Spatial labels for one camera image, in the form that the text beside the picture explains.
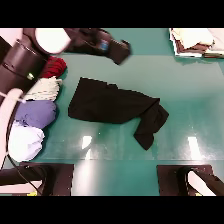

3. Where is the red garment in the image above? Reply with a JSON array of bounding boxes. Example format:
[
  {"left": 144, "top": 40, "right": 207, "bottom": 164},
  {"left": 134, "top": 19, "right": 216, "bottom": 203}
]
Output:
[{"left": 39, "top": 55, "right": 68, "bottom": 80}]

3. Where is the blue garment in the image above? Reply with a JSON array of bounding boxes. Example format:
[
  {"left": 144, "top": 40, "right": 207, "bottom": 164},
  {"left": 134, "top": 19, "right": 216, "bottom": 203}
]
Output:
[{"left": 14, "top": 99, "right": 58, "bottom": 130}]

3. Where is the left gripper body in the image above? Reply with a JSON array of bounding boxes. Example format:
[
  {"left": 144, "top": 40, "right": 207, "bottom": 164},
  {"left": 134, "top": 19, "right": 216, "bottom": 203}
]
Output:
[{"left": 108, "top": 38, "right": 132, "bottom": 66}]

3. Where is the brown folded garment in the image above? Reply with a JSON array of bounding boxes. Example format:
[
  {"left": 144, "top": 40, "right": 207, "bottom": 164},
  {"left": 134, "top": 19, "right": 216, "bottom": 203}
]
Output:
[{"left": 174, "top": 39, "right": 210, "bottom": 56}]

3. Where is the white garment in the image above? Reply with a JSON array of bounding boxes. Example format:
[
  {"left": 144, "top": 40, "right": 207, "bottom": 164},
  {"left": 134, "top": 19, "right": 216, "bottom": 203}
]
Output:
[{"left": 7, "top": 121, "right": 46, "bottom": 164}]

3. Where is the pale folded garment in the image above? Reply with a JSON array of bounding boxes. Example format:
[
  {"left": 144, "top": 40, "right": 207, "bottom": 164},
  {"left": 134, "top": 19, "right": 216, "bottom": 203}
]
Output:
[{"left": 169, "top": 27, "right": 224, "bottom": 52}]

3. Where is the black T-shirt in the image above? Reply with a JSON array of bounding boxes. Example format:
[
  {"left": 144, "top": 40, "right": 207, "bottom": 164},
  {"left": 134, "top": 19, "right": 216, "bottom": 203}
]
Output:
[{"left": 67, "top": 76, "right": 170, "bottom": 151}]

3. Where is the cream garment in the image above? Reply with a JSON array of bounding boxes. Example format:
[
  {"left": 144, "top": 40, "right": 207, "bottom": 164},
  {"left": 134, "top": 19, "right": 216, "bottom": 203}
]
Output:
[{"left": 22, "top": 76, "right": 64, "bottom": 102}]

